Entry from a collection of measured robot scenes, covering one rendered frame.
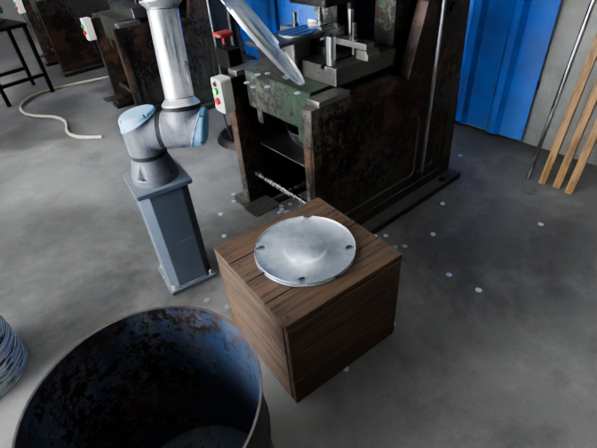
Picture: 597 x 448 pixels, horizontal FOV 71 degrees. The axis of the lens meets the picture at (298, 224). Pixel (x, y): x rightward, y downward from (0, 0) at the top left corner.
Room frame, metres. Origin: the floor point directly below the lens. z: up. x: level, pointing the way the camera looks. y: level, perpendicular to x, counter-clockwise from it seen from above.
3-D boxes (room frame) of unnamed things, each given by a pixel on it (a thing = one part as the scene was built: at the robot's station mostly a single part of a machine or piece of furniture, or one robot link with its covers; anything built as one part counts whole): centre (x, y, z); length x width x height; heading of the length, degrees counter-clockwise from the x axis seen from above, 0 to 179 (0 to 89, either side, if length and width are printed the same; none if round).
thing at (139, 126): (1.22, 0.45, 0.62); 0.13 x 0.12 x 0.14; 89
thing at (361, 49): (1.50, -0.25, 0.76); 0.17 x 0.06 x 0.10; 37
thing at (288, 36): (1.53, -0.01, 0.72); 0.25 x 0.14 x 0.14; 127
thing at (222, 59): (1.75, 0.22, 0.62); 0.10 x 0.06 x 0.20; 37
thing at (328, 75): (1.64, -0.15, 0.68); 0.45 x 0.30 x 0.06; 37
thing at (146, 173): (1.22, 0.46, 0.50); 0.15 x 0.15 x 0.10
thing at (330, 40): (1.42, -0.15, 0.75); 0.03 x 0.03 x 0.10; 37
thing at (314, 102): (1.51, -0.42, 0.45); 0.92 x 0.12 x 0.90; 127
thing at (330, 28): (1.64, -0.15, 0.76); 0.15 x 0.09 x 0.05; 37
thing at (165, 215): (1.22, 0.46, 0.23); 0.19 x 0.19 x 0.45; 29
